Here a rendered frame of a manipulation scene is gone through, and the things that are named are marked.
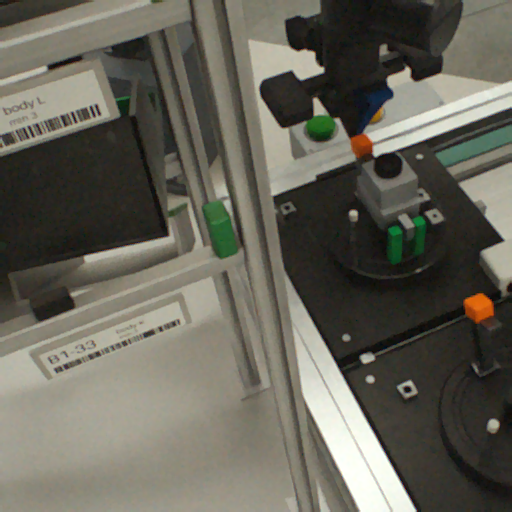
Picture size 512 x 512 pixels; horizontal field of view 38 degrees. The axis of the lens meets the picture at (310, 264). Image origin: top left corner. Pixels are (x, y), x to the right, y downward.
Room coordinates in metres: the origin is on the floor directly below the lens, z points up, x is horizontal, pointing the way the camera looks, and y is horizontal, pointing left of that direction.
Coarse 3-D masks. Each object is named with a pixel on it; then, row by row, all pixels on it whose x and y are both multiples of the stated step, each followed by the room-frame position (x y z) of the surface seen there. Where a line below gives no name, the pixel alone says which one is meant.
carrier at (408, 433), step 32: (416, 352) 0.38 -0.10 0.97; (448, 352) 0.38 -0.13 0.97; (352, 384) 0.36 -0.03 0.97; (384, 384) 0.35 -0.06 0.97; (416, 384) 0.35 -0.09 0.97; (448, 384) 0.33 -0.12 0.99; (480, 384) 0.33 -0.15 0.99; (384, 416) 0.32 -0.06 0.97; (416, 416) 0.31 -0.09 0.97; (448, 416) 0.30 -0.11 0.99; (480, 416) 0.30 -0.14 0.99; (384, 448) 0.29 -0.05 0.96; (416, 448) 0.28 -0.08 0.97; (448, 448) 0.27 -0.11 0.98; (480, 448) 0.27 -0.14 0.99; (416, 480) 0.25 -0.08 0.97; (448, 480) 0.25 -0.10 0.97; (480, 480) 0.24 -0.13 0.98
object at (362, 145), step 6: (354, 138) 0.60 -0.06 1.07; (360, 138) 0.60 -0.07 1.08; (366, 138) 0.60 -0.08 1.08; (354, 144) 0.59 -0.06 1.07; (360, 144) 0.59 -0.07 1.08; (366, 144) 0.59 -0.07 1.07; (372, 144) 0.59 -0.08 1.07; (354, 150) 0.59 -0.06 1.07; (360, 150) 0.58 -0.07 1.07; (366, 150) 0.59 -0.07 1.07; (372, 150) 0.59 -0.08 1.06; (360, 156) 0.58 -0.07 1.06; (366, 156) 0.58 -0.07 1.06; (372, 156) 0.58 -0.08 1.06; (360, 162) 0.59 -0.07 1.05; (360, 168) 0.58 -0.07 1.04; (360, 174) 0.58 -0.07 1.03
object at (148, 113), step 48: (144, 96) 0.41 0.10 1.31; (48, 144) 0.30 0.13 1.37; (96, 144) 0.31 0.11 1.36; (144, 144) 0.31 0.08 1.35; (0, 192) 0.29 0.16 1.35; (48, 192) 0.29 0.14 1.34; (96, 192) 0.29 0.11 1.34; (144, 192) 0.30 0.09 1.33; (0, 240) 0.28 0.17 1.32; (48, 240) 0.28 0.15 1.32; (96, 240) 0.28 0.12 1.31; (144, 240) 0.28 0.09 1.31
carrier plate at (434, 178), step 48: (336, 192) 0.62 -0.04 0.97; (432, 192) 0.60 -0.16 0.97; (288, 240) 0.55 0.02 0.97; (480, 240) 0.52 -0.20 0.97; (336, 288) 0.48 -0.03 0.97; (384, 288) 0.47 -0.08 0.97; (432, 288) 0.46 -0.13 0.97; (480, 288) 0.46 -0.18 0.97; (336, 336) 0.41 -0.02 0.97; (384, 336) 0.41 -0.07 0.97
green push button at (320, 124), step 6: (318, 114) 0.76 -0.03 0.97; (324, 114) 0.76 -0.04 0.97; (312, 120) 0.75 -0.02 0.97; (318, 120) 0.75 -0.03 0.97; (324, 120) 0.75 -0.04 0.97; (330, 120) 0.75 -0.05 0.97; (306, 126) 0.75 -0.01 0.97; (312, 126) 0.74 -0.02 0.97; (318, 126) 0.74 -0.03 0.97; (324, 126) 0.74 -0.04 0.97; (330, 126) 0.74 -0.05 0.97; (312, 132) 0.73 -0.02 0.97; (318, 132) 0.73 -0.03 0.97; (324, 132) 0.73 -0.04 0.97; (330, 132) 0.73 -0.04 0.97; (318, 138) 0.73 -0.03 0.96; (324, 138) 0.73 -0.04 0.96
